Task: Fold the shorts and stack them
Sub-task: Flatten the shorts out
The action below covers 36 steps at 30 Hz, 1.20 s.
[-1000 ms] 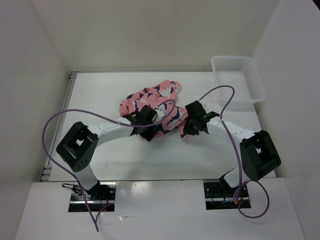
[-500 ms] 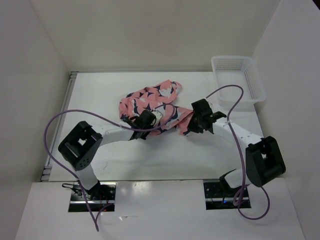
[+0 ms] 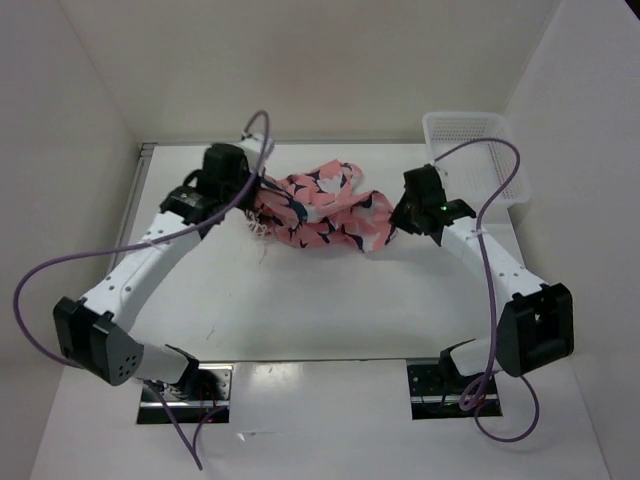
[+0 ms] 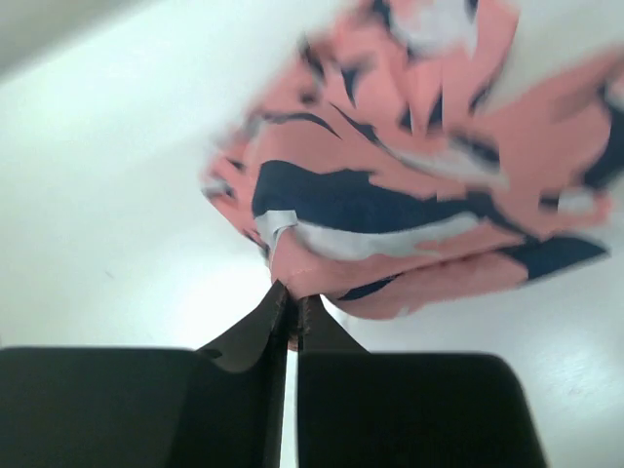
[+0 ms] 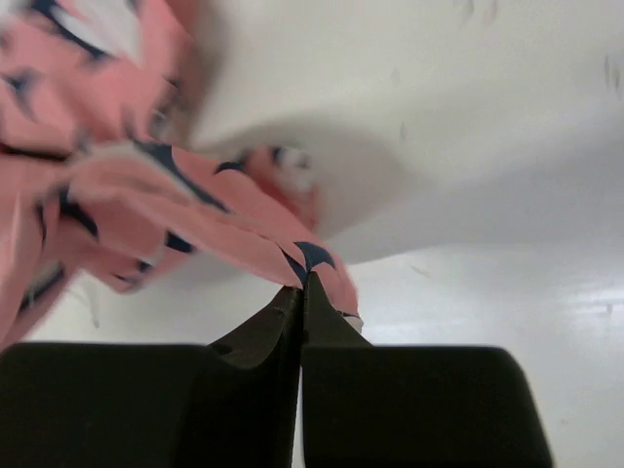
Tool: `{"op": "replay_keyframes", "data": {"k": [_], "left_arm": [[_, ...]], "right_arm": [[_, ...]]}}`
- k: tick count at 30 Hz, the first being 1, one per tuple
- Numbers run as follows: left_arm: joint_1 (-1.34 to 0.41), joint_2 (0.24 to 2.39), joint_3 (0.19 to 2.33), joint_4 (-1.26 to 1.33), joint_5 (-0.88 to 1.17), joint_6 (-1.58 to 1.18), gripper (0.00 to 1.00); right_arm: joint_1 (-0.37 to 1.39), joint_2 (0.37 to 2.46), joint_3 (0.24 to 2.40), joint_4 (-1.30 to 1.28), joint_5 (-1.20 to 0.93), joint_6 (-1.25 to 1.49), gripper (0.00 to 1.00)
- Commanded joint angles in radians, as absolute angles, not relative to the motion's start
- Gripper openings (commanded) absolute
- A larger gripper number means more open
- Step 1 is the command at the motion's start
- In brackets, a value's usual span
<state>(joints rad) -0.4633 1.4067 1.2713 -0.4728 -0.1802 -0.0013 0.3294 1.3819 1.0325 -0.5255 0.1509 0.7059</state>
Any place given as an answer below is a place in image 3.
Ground pink shark print shorts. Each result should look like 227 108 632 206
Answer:
246 160 397 253

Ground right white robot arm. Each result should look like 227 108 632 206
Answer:
391 165 574 393

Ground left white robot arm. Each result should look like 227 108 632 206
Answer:
53 135 273 400

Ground white plastic basket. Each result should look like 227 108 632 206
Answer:
422 112 515 208

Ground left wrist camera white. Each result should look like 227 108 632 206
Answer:
237 133 275 171

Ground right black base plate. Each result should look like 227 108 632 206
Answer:
406 359 480 420

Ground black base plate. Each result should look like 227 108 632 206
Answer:
406 359 480 420
136 364 233 425

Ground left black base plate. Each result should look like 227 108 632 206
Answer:
136 364 233 425

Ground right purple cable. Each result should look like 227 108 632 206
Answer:
432 138 542 443

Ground purple cable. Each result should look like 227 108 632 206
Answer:
432 138 542 443
12 109 272 471

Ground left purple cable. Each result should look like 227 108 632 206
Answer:
12 109 272 471

